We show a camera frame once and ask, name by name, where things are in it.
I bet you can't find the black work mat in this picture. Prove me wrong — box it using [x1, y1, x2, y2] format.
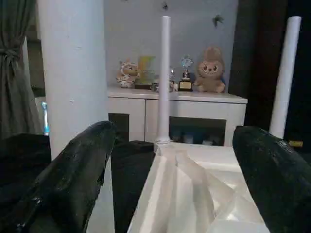
[0, 132, 157, 233]

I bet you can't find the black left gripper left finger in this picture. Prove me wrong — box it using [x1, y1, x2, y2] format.
[0, 121, 117, 233]

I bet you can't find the teal white plastic object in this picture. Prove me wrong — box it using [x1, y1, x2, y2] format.
[40, 101, 51, 136]

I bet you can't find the blue gold trophy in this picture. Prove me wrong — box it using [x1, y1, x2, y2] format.
[178, 55, 195, 92]

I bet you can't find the white plastic table top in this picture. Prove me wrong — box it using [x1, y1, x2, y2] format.
[127, 142, 271, 233]

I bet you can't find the white tapered table leg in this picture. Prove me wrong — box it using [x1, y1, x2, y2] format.
[269, 16, 302, 139]
[36, 0, 116, 233]
[155, 16, 172, 147]

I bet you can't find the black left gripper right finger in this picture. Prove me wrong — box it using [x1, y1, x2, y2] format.
[232, 125, 311, 233]

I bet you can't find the beige plush toy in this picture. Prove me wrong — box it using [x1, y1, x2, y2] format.
[193, 46, 227, 94]

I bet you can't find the yellow green award plaque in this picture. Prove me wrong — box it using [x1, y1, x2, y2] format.
[135, 55, 157, 90]

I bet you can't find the white sideboard cabinet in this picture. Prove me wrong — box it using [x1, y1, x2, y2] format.
[106, 86, 249, 148]

